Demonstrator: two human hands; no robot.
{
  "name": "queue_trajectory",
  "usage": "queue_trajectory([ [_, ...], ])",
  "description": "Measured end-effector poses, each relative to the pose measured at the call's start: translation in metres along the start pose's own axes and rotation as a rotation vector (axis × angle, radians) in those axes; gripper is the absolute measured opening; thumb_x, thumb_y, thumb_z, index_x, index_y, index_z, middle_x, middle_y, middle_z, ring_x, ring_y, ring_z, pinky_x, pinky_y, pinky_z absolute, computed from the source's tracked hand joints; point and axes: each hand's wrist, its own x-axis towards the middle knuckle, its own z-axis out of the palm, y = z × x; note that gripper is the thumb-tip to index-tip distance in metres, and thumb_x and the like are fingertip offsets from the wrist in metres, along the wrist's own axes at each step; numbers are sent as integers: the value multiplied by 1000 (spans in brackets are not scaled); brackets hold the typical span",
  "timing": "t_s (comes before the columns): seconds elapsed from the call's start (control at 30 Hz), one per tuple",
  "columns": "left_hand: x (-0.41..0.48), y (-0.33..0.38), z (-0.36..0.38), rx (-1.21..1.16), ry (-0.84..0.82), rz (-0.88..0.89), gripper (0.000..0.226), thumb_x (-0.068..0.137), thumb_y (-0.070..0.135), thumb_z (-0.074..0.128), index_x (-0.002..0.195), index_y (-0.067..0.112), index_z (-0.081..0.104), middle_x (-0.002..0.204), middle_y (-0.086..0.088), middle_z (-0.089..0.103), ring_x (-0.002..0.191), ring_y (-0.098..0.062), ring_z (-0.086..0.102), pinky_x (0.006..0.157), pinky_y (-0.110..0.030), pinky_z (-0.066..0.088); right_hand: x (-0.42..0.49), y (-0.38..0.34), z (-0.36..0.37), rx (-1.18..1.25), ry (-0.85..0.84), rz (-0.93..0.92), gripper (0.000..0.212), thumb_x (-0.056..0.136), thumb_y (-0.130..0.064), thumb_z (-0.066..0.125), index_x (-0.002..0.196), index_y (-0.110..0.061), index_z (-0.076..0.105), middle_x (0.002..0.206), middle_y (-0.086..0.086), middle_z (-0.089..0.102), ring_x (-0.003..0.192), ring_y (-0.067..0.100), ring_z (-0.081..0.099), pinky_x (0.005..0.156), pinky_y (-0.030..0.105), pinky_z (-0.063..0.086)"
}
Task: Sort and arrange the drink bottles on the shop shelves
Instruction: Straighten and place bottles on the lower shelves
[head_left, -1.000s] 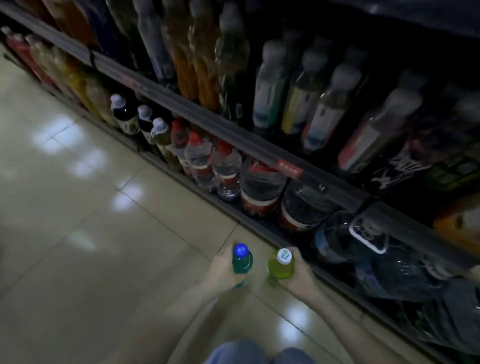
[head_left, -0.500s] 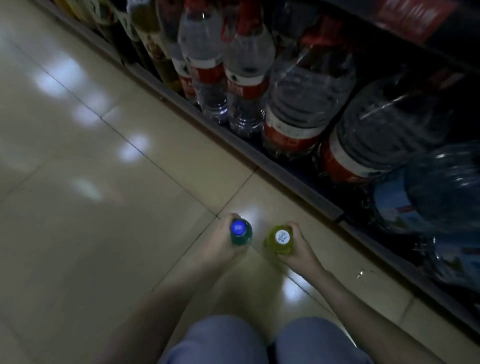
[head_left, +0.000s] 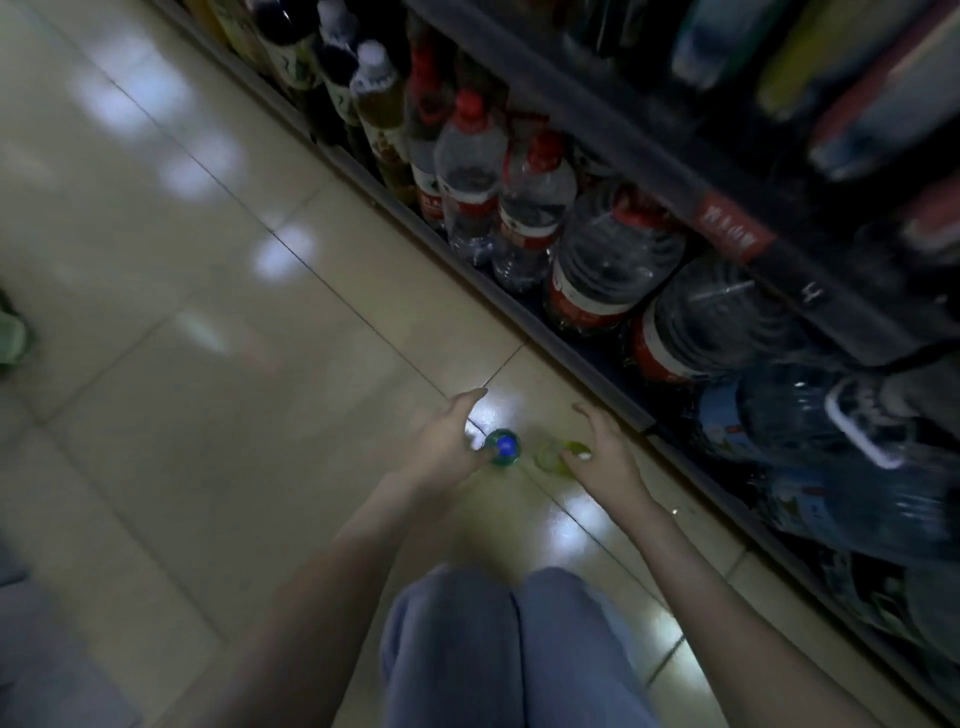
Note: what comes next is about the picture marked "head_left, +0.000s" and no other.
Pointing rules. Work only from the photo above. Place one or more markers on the person's right hand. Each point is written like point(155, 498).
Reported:
point(611, 472)

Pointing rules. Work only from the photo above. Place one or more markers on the person's left hand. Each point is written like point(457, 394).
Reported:
point(446, 446)

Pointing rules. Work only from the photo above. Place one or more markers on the blue-capped green bottle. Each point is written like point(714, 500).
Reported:
point(504, 446)

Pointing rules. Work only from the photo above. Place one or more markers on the green drink bottle white cap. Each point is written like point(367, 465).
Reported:
point(551, 457)

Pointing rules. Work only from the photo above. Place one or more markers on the person's right forearm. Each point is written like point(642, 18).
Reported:
point(735, 622)

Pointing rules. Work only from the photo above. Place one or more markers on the person's left forearm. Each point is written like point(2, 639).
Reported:
point(315, 600)

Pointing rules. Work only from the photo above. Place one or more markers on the person's grey trousers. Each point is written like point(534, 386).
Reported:
point(480, 660)

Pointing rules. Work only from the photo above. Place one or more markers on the green object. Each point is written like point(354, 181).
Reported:
point(13, 337)

